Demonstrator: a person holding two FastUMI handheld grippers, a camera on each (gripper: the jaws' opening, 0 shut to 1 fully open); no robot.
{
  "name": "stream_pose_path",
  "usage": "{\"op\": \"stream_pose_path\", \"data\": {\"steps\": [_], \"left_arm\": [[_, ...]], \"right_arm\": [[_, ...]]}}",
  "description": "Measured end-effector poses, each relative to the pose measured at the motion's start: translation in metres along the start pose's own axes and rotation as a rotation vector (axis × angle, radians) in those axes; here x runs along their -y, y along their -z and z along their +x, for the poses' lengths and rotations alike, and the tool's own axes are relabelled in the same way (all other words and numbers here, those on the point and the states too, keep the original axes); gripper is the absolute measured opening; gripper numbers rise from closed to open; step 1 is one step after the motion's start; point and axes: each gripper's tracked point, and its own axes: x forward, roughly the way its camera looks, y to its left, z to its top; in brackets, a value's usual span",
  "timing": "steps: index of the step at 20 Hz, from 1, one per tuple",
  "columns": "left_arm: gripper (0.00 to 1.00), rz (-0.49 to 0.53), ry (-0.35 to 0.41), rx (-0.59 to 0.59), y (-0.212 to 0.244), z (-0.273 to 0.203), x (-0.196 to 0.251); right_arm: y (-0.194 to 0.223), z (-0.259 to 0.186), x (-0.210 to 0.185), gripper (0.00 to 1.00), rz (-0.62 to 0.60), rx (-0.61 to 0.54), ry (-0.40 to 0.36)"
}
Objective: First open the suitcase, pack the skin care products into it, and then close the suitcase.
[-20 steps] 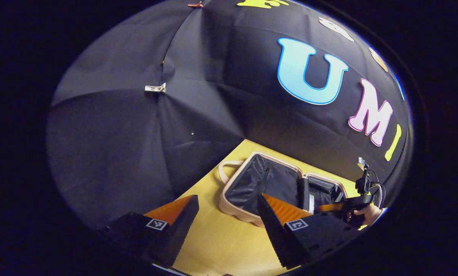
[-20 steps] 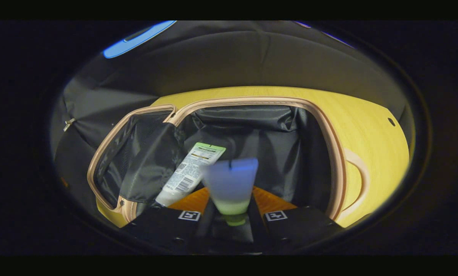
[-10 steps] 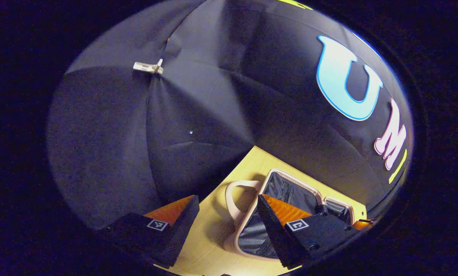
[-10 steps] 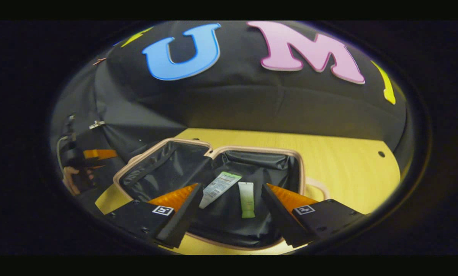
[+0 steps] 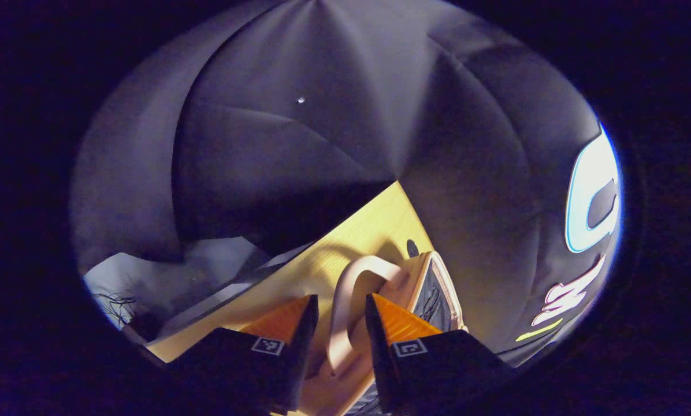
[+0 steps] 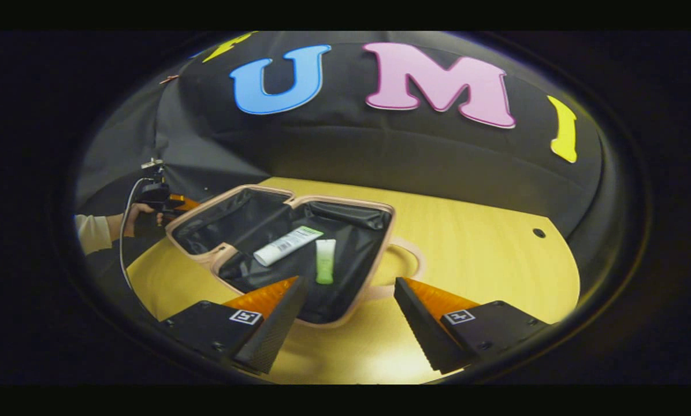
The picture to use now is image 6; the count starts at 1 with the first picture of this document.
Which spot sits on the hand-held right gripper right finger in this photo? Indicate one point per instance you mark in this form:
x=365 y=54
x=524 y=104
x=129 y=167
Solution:
x=420 y=335

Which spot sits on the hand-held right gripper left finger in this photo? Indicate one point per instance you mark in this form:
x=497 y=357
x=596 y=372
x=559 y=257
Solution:
x=276 y=329

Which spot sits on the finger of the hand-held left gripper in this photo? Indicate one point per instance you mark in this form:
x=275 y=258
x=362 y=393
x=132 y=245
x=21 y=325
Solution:
x=185 y=203

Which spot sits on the pink ribbed suitcase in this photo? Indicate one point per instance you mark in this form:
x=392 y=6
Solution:
x=236 y=214

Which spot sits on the small grey-green cream tube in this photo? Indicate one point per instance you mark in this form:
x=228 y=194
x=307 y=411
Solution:
x=325 y=263

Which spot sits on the white cream tube green cap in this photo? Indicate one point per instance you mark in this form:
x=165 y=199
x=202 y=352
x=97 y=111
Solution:
x=285 y=246

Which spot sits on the black backdrop cloth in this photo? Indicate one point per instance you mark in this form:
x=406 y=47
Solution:
x=351 y=150

